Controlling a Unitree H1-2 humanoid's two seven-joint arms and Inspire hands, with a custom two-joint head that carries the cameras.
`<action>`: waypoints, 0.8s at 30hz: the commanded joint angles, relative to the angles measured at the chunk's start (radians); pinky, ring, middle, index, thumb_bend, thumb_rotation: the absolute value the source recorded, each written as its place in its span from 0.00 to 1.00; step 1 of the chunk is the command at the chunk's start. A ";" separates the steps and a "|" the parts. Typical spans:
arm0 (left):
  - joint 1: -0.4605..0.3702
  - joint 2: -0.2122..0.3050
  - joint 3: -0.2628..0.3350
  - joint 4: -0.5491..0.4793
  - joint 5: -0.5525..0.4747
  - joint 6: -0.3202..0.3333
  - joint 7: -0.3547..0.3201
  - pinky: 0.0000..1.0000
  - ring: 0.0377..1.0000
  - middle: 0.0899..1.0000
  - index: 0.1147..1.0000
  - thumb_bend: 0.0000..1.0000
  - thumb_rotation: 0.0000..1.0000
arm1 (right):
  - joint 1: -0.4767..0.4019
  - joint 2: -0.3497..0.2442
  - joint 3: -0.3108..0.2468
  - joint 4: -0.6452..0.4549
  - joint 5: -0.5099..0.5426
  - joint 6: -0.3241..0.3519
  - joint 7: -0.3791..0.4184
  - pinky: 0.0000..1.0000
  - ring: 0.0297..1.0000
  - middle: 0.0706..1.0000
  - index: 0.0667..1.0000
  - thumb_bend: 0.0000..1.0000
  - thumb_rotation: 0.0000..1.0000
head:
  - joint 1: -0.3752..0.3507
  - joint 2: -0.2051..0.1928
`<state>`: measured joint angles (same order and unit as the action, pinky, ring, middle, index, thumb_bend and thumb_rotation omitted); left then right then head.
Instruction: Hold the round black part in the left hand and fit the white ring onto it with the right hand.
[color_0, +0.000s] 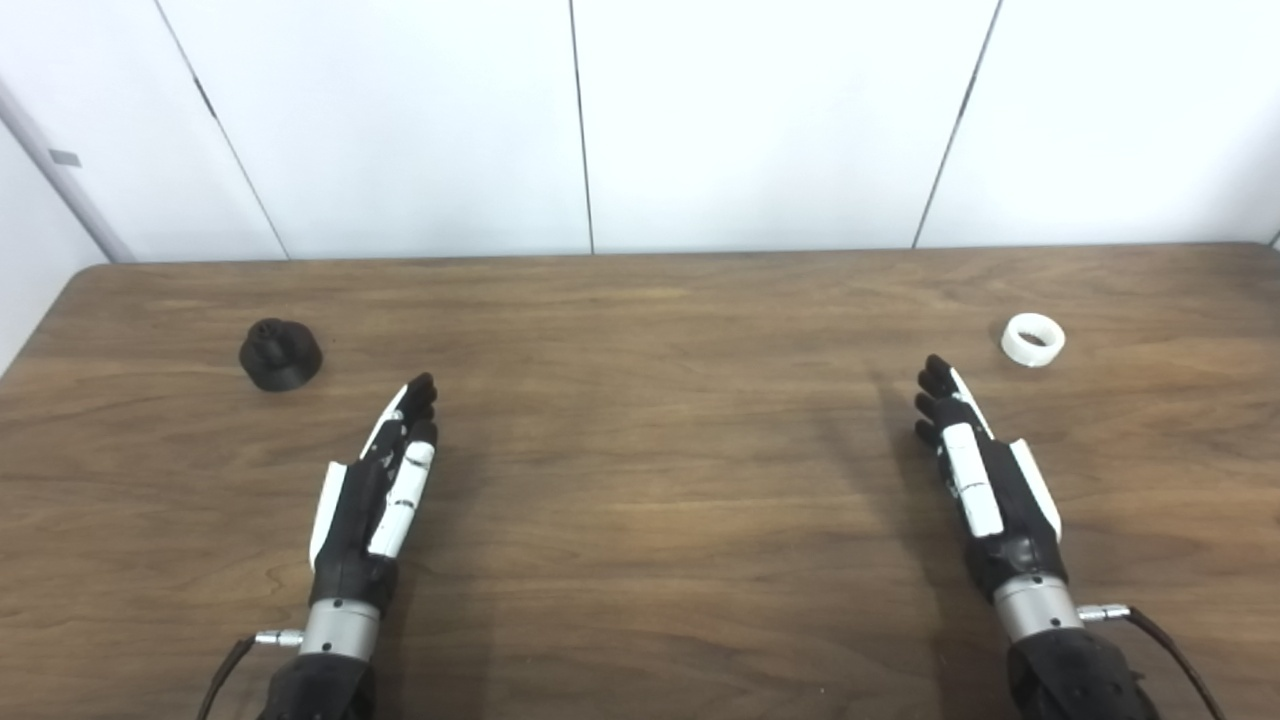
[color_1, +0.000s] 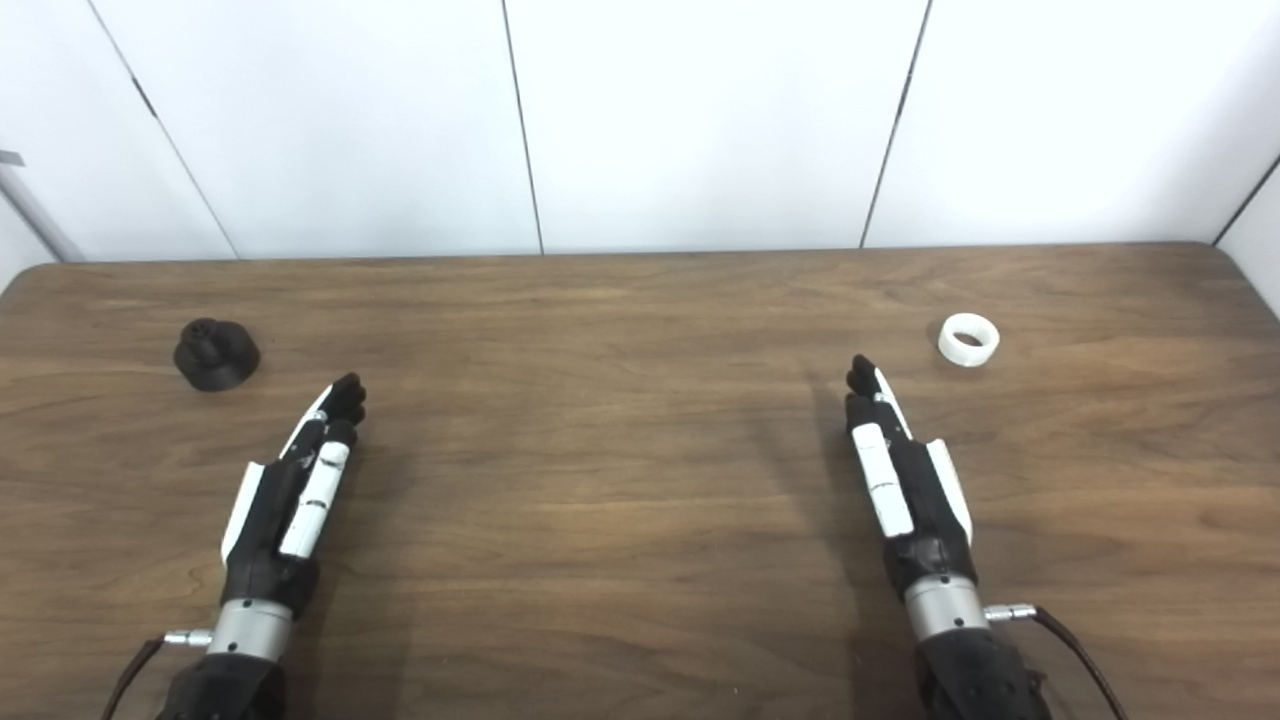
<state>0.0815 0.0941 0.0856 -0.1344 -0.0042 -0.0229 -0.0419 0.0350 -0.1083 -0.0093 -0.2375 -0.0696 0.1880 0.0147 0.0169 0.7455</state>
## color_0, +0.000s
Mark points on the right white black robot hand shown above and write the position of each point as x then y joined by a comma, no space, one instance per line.
1010,510

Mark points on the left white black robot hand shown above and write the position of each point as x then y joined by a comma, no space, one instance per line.
355,520

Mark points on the round black part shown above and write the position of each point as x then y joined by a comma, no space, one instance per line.
282,360

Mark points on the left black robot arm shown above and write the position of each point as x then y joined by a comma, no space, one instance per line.
335,640

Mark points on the small grey tag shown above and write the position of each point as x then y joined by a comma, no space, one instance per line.
65,158

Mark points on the grey wall corner strip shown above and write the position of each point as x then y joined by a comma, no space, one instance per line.
60,175

